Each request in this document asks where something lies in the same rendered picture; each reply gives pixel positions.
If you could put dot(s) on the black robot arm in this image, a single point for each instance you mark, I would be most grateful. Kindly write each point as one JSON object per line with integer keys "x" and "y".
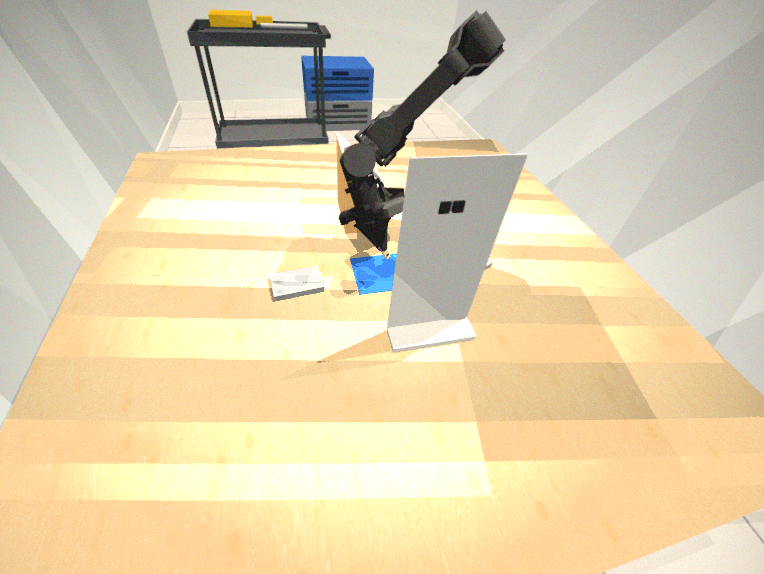
{"x": 472, "y": 48}

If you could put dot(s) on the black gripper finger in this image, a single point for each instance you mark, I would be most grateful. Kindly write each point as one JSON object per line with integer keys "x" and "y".
{"x": 378, "y": 229}
{"x": 364, "y": 230}

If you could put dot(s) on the blue flat square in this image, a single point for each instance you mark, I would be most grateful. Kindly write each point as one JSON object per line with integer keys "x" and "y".
{"x": 374, "y": 273}

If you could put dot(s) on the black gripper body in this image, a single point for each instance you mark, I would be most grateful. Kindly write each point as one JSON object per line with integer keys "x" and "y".
{"x": 368, "y": 202}

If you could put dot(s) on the white rectangular slab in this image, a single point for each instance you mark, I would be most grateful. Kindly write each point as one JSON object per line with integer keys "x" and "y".
{"x": 296, "y": 283}

